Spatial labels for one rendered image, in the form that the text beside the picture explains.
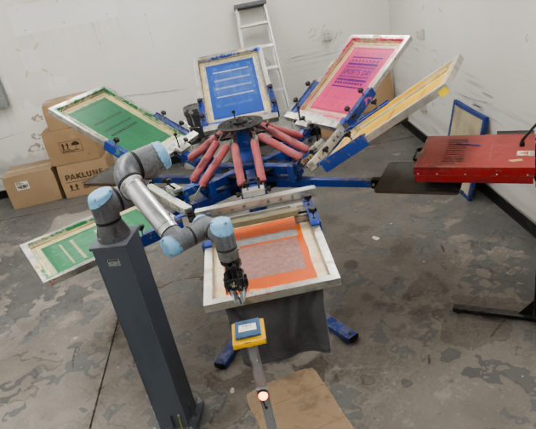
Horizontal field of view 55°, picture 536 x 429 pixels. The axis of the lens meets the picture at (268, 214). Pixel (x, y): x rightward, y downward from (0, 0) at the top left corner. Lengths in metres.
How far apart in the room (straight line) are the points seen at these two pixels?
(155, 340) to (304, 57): 4.70
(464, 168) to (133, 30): 4.71
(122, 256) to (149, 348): 0.54
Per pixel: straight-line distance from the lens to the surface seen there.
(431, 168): 2.84
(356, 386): 3.12
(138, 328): 2.69
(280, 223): 2.77
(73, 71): 6.84
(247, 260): 2.50
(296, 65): 6.70
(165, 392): 2.95
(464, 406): 3.03
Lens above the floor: 2.24
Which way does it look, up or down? 26 degrees down
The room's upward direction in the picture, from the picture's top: 11 degrees counter-clockwise
